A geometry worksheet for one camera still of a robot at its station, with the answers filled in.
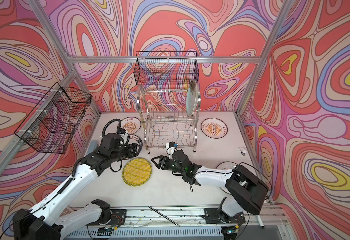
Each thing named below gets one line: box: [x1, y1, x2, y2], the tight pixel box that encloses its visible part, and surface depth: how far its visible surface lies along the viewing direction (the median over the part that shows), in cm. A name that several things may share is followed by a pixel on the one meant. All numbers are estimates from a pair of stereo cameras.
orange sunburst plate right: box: [200, 117, 228, 139], surface depth 112 cm
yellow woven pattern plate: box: [122, 157, 152, 187], surface depth 89 cm
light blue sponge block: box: [88, 140, 98, 153], surface depth 97 cm
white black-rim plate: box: [215, 161, 239, 170], surface depth 91 cm
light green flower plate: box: [185, 82, 199, 117], surface depth 84 cm
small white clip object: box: [238, 146, 247, 157], surface depth 98 cm
